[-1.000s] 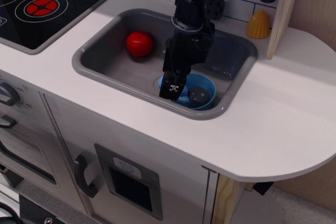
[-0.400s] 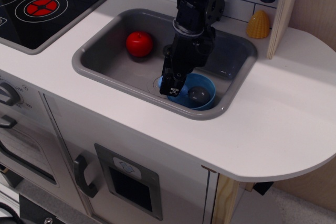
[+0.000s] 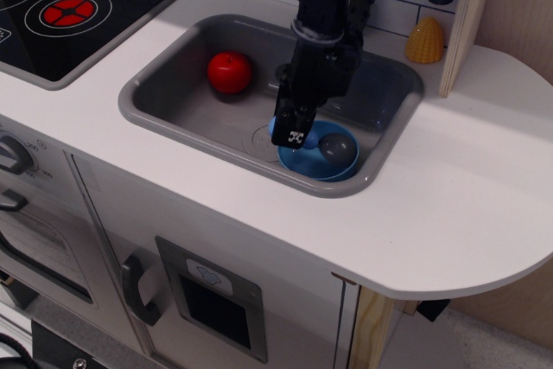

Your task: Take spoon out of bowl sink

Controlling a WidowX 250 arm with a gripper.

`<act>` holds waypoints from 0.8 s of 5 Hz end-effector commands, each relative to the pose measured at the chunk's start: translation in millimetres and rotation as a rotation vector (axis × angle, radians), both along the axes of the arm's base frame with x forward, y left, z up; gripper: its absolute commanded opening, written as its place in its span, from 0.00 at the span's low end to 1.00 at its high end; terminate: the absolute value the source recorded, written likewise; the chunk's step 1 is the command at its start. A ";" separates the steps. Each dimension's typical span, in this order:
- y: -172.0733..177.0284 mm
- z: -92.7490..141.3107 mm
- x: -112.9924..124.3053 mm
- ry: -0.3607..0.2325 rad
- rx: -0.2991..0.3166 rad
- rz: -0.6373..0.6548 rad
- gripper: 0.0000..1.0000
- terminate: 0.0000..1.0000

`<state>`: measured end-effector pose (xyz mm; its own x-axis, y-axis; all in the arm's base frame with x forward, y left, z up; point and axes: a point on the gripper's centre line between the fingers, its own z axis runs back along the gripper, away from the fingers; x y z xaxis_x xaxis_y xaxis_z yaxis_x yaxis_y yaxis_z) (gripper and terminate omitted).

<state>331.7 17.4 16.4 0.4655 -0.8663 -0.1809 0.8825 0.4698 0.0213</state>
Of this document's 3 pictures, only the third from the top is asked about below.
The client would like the grey dispenser panel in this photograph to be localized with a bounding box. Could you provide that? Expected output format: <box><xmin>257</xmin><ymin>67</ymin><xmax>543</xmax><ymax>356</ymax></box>
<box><xmin>156</xmin><ymin>236</ymin><xmax>268</xmax><ymax>364</ymax></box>

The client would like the black toy stovetop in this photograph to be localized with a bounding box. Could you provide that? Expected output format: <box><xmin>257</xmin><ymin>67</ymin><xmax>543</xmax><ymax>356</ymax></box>
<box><xmin>1</xmin><ymin>0</ymin><xmax>175</xmax><ymax>91</ymax></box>

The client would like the yellow toy corn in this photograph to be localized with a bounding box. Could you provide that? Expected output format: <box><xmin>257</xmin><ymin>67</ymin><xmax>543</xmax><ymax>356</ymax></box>
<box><xmin>405</xmin><ymin>16</ymin><xmax>444</xmax><ymax>64</ymax></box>

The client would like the blue and grey toy spoon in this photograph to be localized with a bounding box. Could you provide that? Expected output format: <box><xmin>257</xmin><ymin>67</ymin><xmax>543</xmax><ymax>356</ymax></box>
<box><xmin>277</xmin><ymin>121</ymin><xmax>358</xmax><ymax>169</ymax></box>

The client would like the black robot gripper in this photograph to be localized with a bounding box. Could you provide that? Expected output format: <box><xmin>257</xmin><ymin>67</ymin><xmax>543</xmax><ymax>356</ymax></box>
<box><xmin>270</xmin><ymin>34</ymin><xmax>361</xmax><ymax>150</ymax></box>

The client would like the red toy apple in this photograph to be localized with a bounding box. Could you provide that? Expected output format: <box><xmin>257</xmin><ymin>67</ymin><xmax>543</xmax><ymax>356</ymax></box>
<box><xmin>207</xmin><ymin>51</ymin><xmax>252</xmax><ymax>94</ymax></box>

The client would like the toy oven door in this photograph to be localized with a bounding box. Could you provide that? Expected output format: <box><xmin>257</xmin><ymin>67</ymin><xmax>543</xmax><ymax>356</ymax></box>
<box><xmin>1</xmin><ymin>184</ymin><xmax>140</xmax><ymax>348</ymax></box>

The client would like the grey plastic sink basin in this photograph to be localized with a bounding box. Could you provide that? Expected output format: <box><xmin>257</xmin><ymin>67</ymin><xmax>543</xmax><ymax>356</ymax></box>
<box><xmin>118</xmin><ymin>15</ymin><xmax>423</xmax><ymax>198</ymax></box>

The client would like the grey cabinet door handle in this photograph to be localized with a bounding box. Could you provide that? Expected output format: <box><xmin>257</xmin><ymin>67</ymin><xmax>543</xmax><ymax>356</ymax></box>
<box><xmin>120</xmin><ymin>255</ymin><xmax>161</xmax><ymax>327</ymax></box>

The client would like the light blue plastic bowl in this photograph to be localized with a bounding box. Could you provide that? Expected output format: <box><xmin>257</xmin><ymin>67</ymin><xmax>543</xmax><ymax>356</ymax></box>
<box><xmin>278</xmin><ymin>125</ymin><xmax>359</xmax><ymax>181</ymax></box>

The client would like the grey oven door handle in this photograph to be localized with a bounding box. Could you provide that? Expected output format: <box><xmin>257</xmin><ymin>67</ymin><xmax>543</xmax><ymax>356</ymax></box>
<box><xmin>0</xmin><ymin>189</ymin><xmax>29</xmax><ymax>212</ymax></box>

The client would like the light wooden side post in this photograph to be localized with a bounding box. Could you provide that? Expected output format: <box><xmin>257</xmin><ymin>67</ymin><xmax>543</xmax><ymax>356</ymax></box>
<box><xmin>438</xmin><ymin>0</ymin><xmax>486</xmax><ymax>98</ymax></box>

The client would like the grey oven knob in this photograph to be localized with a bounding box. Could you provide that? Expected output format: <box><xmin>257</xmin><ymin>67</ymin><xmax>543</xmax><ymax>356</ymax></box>
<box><xmin>1</xmin><ymin>135</ymin><xmax>39</xmax><ymax>175</ymax></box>

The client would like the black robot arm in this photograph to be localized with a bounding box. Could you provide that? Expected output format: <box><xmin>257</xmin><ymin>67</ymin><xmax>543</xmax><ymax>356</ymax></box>
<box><xmin>270</xmin><ymin>0</ymin><xmax>373</xmax><ymax>149</ymax></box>

